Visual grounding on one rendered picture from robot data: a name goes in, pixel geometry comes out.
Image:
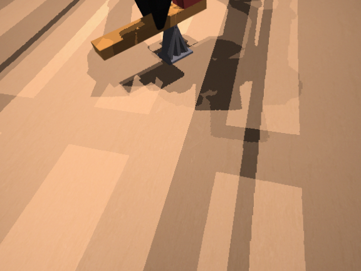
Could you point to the grey wedge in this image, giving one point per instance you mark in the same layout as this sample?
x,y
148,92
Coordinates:
x,y
173,46

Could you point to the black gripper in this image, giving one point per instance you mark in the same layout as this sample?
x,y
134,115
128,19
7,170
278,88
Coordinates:
x,y
158,8

